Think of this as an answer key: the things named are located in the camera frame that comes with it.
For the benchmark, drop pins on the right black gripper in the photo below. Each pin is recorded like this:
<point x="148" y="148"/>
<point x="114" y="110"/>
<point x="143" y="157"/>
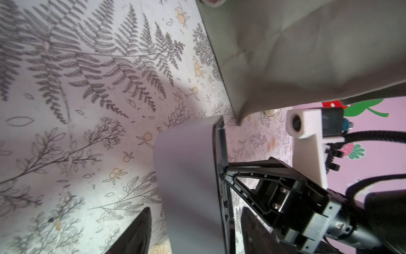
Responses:
<point x="300" y="212"/>

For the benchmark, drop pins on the grey square analog clock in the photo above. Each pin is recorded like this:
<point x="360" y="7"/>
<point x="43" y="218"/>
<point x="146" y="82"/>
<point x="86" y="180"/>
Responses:
<point x="189" y="161"/>

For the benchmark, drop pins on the grey-green canvas tote bag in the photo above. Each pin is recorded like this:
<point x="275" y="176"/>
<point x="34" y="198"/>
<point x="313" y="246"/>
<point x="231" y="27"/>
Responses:
<point x="276" y="54"/>

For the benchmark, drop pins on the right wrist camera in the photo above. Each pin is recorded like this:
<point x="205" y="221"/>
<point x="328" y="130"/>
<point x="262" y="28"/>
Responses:
<point x="317" y="134"/>

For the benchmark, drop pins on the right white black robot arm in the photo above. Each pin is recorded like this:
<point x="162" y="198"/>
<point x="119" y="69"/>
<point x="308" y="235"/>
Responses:
<point x="385" y="213"/>

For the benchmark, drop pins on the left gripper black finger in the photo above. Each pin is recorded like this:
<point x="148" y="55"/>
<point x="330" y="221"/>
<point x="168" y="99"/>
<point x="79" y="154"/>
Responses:
<point x="136" y="238"/>

